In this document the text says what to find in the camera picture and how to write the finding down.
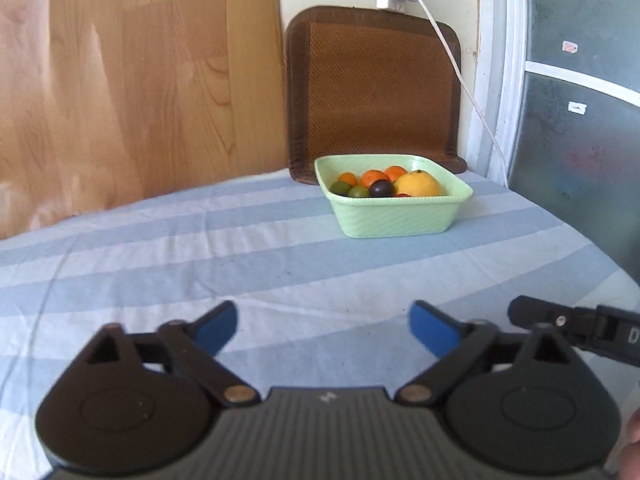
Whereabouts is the brown woven seat mat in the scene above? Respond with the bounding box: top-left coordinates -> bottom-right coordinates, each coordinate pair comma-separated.
284,6 -> 468,184

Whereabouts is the wood-grain board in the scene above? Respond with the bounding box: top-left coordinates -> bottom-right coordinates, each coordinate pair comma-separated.
0,0 -> 292,241

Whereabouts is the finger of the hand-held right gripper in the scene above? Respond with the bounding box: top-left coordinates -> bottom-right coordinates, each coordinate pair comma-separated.
508,296 -> 601,347

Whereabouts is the blue striped bed sheet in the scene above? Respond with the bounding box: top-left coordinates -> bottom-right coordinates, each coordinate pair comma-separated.
0,167 -> 640,480

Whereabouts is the large yellow-orange grapefruit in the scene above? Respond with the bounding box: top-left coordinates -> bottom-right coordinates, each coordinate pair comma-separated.
394,170 -> 442,198

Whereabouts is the white power cable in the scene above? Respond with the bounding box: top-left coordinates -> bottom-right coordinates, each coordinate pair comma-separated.
399,0 -> 510,177

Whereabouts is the frosted glass door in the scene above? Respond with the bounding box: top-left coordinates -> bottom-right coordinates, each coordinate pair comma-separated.
475,0 -> 640,283

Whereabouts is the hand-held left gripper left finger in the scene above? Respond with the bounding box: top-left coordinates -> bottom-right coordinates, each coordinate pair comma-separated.
85,301 -> 262,407

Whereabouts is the light green plastic basin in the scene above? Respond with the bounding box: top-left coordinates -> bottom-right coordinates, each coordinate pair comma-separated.
314,154 -> 474,239

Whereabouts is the person's right hand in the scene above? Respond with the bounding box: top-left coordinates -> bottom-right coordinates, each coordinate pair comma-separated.
617,405 -> 640,480

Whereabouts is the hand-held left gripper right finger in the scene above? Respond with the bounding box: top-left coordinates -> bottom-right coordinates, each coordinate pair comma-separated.
395,300 -> 576,407

